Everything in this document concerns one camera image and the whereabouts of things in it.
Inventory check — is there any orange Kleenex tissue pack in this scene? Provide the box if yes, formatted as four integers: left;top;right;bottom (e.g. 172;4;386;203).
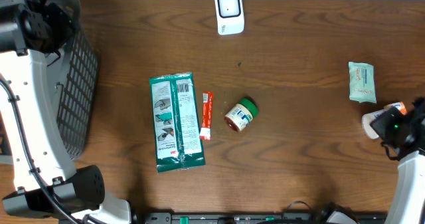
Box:
384;102;407;115

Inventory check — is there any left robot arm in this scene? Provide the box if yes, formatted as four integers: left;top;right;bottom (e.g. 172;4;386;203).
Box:
1;0;137;223

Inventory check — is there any white barcode scanner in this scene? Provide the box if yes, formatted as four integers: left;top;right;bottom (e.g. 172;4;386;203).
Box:
214;0;245;35

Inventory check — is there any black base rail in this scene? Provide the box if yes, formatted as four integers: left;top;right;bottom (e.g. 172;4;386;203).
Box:
143;211;388;224

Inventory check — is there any white round tub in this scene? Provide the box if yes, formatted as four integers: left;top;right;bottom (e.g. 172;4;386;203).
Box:
361;109;385;140

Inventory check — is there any green white wipes pack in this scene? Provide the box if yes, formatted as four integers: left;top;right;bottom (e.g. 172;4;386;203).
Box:
349;62;377;104

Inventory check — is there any grey plastic shopping basket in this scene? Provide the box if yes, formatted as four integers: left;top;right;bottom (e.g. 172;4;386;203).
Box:
0;0;100;165

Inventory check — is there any green lid jar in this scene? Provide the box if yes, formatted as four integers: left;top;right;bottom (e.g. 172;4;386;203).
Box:
224;98;258;132

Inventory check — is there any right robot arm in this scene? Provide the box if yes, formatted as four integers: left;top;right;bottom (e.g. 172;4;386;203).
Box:
371;97;424;224

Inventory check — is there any red snack package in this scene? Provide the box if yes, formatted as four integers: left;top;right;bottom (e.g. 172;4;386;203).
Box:
200;91;214;140

